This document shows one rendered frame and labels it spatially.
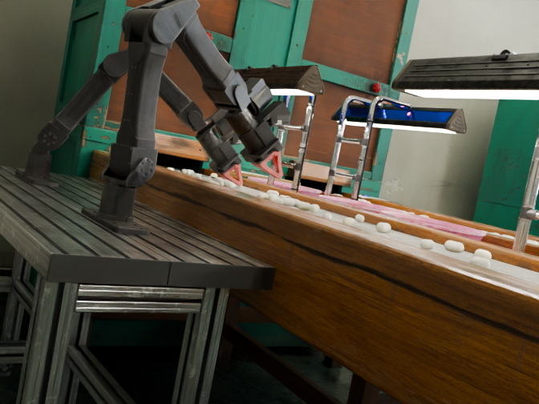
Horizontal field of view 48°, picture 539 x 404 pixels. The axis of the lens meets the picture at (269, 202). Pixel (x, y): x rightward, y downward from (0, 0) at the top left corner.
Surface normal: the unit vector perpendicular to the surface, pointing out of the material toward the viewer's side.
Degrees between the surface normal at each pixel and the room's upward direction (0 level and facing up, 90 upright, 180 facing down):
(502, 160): 90
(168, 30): 90
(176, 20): 90
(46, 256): 90
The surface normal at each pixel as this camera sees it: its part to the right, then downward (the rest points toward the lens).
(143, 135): 0.75, -0.03
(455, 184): 0.56, 0.17
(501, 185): -0.81, -0.11
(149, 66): 0.71, 0.33
